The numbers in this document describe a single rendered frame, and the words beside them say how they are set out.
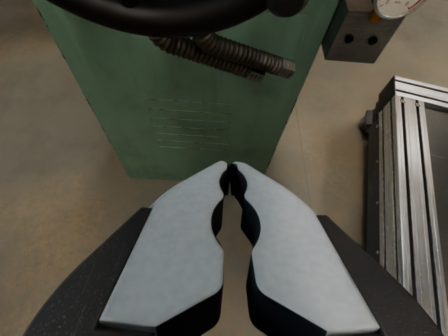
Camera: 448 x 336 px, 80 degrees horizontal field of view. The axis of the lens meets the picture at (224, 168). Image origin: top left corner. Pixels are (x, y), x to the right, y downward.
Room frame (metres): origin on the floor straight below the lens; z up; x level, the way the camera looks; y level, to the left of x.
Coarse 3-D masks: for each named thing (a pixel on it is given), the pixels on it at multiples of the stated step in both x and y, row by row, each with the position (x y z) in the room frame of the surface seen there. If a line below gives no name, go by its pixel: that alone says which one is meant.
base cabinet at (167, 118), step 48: (336, 0) 0.40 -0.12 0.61; (96, 48) 0.37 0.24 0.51; (144, 48) 0.37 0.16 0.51; (288, 48) 0.40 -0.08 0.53; (96, 96) 0.37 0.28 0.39; (144, 96) 0.37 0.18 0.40; (192, 96) 0.38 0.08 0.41; (240, 96) 0.39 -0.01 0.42; (288, 96) 0.40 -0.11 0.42; (144, 144) 0.37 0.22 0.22; (192, 144) 0.38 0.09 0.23; (240, 144) 0.39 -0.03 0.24
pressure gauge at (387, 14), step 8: (376, 0) 0.34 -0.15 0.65; (384, 0) 0.34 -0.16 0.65; (392, 0) 0.34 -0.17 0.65; (400, 0) 0.35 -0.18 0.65; (408, 0) 0.35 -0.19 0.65; (416, 0) 0.35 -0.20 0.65; (424, 0) 0.35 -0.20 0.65; (376, 8) 0.34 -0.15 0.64; (384, 8) 0.34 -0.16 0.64; (392, 8) 0.35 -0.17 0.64; (400, 8) 0.35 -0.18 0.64; (408, 8) 0.35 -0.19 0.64; (416, 8) 0.34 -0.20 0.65; (376, 16) 0.36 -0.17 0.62; (384, 16) 0.34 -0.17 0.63; (392, 16) 0.34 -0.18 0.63; (400, 16) 0.34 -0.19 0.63
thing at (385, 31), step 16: (352, 0) 0.39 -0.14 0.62; (368, 0) 0.40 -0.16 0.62; (336, 16) 0.40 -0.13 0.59; (352, 16) 0.37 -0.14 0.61; (368, 16) 0.37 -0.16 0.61; (336, 32) 0.37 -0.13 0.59; (352, 32) 0.37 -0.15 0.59; (368, 32) 0.37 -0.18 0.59; (384, 32) 0.37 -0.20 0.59; (336, 48) 0.37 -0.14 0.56; (352, 48) 0.37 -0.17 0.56; (368, 48) 0.37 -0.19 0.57
